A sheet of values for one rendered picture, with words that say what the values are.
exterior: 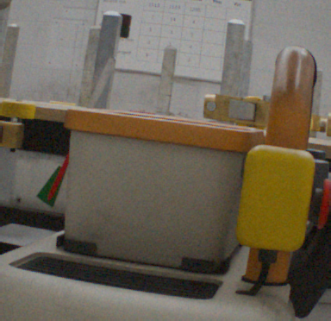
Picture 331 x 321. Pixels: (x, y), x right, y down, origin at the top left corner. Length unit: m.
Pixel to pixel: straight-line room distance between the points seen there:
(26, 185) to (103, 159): 1.25
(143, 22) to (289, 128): 8.56
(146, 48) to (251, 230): 8.58
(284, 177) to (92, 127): 0.18
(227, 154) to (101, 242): 0.12
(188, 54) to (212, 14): 0.45
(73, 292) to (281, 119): 0.20
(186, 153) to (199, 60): 8.39
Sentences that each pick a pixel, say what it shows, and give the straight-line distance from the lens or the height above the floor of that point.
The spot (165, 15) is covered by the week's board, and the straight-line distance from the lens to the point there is 9.26.
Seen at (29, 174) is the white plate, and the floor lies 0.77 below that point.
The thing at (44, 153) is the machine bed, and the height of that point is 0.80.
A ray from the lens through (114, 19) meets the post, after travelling 2.04.
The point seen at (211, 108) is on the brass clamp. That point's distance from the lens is 1.98.
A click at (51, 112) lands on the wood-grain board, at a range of 2.24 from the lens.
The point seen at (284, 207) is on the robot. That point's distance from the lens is 0.70.
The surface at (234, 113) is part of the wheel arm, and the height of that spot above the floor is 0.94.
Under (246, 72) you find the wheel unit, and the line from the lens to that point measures 3.09.
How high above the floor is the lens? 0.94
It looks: 3 degrees down
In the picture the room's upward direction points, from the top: 7 degrees clockwise
